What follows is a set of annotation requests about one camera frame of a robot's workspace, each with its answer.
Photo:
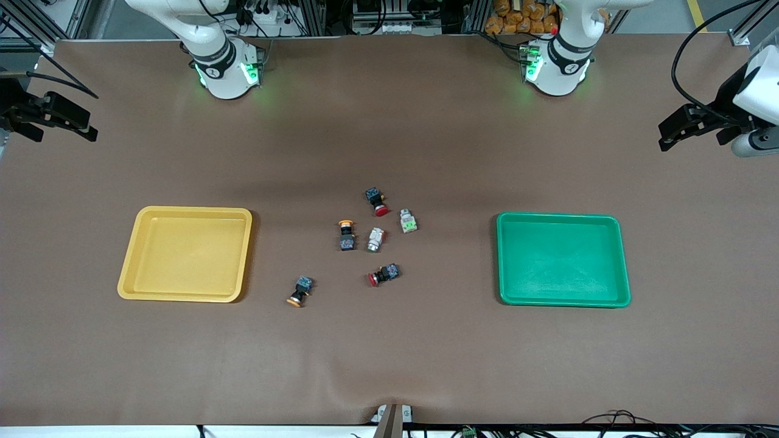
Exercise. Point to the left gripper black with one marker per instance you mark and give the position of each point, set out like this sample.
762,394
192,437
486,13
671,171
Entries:
726,97

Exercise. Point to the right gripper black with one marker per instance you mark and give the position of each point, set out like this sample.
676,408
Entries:
13,98

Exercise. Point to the yellow push button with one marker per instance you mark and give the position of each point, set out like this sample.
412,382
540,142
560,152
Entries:
300,291
346,236

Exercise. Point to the green push button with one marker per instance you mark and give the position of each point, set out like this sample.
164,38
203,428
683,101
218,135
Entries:
408,221

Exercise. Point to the white silver switch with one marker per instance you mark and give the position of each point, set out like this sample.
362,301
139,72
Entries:
375,239

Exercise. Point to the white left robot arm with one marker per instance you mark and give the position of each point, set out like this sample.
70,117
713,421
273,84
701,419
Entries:
566,61

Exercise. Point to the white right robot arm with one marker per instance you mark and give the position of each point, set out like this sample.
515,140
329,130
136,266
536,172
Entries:
213,48

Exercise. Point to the yellow plastic tray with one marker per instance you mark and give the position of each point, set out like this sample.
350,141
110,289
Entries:
185,255

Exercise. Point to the green plastic tray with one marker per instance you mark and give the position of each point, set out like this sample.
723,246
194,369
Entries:
563,261

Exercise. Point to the orange packets pile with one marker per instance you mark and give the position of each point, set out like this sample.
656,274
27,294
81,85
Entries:
523,15

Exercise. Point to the white power strip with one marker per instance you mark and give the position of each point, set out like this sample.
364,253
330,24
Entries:
271,24

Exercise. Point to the white socket bar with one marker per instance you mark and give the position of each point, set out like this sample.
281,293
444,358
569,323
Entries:
386,28

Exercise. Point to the red push button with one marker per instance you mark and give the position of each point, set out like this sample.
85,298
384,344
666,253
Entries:
384,275
377,201

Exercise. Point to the small green connector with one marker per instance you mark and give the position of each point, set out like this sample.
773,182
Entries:
468,432

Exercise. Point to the brown table mat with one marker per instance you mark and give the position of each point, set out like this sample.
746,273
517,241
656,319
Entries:
389,353

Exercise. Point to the aluminium frame post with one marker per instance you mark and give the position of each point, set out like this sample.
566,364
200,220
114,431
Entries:
751,27

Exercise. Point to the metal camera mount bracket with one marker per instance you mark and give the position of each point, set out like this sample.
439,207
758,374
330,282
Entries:
391,420

